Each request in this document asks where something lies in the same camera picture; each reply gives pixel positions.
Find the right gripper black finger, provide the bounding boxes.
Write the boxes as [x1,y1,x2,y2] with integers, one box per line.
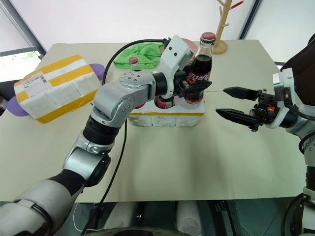
[222,86,259,100]
[215,108,258,133]

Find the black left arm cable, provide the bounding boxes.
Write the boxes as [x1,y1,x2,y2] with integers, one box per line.
[81,38,173,236]

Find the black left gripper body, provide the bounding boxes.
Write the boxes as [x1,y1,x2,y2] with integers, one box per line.
[173,70,190,99]

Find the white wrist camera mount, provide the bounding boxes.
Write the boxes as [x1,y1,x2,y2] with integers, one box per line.
[267,67,296,130]
[159,35,194,98]

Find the thin white cable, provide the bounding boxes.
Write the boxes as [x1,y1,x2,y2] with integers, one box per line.
[73,208,83,232]

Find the pink round plate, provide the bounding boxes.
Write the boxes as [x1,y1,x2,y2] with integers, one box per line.
[182,38,200,59]

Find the wooden branch rack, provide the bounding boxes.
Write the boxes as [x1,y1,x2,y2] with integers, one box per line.
[212,0,244,55]

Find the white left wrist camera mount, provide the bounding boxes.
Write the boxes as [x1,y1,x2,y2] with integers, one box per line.
[159,35,194,98]

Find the white rounded shape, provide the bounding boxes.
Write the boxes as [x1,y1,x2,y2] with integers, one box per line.
[104,203,135,229]
[176,201,203,236]

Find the white foam bottle tray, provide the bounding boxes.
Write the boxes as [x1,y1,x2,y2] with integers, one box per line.
[126,97,206,128]

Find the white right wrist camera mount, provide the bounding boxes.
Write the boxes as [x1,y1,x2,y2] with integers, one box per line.
[267,67,296,130]

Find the black furniture piece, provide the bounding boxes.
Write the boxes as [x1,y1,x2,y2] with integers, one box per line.
[0,80,18,116]

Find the purple cushion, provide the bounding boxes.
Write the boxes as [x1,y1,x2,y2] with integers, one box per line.
[6,63,105,118]

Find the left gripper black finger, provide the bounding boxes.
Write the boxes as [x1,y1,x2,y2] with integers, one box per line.
[183,79,213,94]

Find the dark brown bulky object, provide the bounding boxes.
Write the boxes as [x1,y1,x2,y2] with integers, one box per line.
[280,33,315,104]

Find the green cloth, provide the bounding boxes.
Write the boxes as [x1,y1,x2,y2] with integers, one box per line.
[113,43,165,70]

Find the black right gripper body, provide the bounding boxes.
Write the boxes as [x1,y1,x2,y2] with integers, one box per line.
[250,89,276,131]

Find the white parcel with yellow tape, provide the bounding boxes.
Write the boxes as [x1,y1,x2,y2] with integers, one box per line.
[13,54,100,124]

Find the dark grey window frame bar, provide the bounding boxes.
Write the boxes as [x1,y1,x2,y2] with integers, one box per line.
[240,0,262,40]
[0,0,47,56]

